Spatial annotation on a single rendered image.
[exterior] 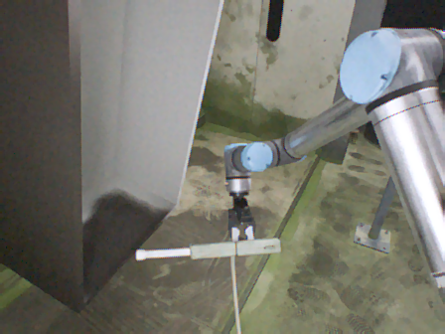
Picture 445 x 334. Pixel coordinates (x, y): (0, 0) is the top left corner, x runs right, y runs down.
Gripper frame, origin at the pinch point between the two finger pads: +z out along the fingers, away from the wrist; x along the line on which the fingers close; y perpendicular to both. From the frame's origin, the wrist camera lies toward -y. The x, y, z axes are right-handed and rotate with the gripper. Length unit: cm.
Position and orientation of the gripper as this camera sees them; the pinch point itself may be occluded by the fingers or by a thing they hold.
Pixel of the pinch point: (242, 249)
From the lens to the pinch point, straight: 121.7
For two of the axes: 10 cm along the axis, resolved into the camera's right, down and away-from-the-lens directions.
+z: 0.6, 10.0, -0.4
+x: -9.9, 0.5, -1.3
